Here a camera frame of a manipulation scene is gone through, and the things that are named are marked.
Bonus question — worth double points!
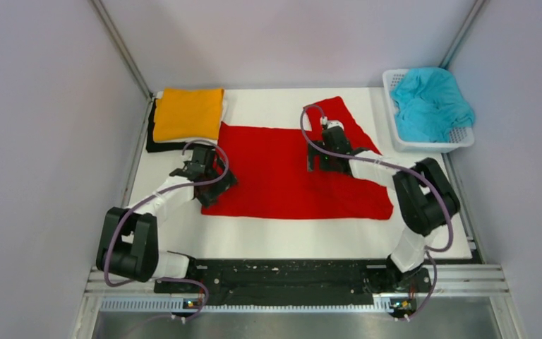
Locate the red t-shirt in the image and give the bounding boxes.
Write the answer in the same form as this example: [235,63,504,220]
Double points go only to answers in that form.
[201,124,394,220]

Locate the left aluminium corner post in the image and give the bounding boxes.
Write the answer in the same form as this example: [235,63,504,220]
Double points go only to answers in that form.
[88,0,152,98]

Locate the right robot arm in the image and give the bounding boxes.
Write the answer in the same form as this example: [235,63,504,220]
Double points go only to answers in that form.
[307,117,460,291]

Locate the right aluminium corner post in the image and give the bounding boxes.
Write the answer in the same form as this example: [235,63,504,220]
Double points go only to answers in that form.
[439,0,490,69]

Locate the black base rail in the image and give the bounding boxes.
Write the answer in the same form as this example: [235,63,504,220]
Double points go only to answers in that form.
[151,259,433,311]

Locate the black folded t-shirt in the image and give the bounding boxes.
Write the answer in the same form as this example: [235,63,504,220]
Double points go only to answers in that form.
[145,99,187,153]

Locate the aluminium corner post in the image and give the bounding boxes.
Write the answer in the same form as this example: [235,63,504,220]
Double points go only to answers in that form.
[439,0,490,69]
[88,0,152,98]

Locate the white folded t-shirt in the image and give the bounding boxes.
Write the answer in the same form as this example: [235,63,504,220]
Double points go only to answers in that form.
[155,91,229,147]

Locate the orange folded t-shirt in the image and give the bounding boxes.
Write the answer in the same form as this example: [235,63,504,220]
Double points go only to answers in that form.
[152,87,225,143]

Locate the teal t-shirt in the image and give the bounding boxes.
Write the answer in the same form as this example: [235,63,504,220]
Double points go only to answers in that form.
[390,67,476,143]

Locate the white plastic basket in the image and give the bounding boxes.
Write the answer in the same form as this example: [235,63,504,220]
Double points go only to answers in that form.
[382,69,475,153]

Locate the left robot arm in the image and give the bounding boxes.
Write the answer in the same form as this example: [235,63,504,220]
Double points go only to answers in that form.
[96,144,237,292]

